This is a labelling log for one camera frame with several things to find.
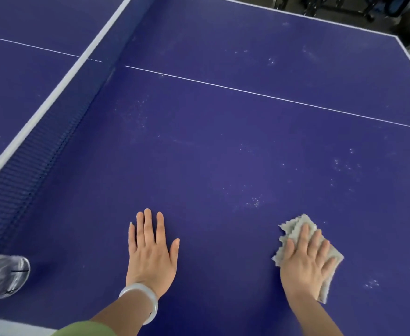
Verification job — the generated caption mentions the person's right hand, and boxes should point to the person's right hand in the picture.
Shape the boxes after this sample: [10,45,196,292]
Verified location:
[279,223,338,305]

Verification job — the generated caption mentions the person's left hand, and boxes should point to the person's left hand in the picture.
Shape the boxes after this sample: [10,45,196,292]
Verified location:
[126,208,180,300]

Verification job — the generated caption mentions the grey cleaning cloth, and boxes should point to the grey cleaning cloth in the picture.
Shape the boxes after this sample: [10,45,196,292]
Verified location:
[271,214,345,305]

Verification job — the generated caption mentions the person's left forearm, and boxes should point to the person's left forearm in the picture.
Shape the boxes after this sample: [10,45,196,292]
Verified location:
[89,295,153,336]

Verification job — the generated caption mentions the person's right forearm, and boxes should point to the person's right forearm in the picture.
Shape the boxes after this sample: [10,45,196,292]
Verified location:
[289,292,344,336]

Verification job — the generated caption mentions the blue table tennis table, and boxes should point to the blue table tennis table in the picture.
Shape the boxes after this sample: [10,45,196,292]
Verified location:
[0,0,410,336]

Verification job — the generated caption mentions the dark table tennis net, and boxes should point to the dark table tennis net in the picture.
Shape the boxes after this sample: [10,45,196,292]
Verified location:
[0,0,156,258]

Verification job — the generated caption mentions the dark floor mat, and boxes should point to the dark floor mat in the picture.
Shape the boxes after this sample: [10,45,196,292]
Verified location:
[211,0,410,46]

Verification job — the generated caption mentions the black weight bench machine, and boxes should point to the black weight bench machine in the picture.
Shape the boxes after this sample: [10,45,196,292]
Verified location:
[303,0,410,23]

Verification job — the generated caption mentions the white jade bracelet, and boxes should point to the white jade bracelet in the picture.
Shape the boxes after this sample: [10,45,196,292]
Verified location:
[118,282,159,326]

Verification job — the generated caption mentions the black cable gym machine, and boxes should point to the black cable gym machine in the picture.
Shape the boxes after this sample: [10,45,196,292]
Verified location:
[269,0,317,14]

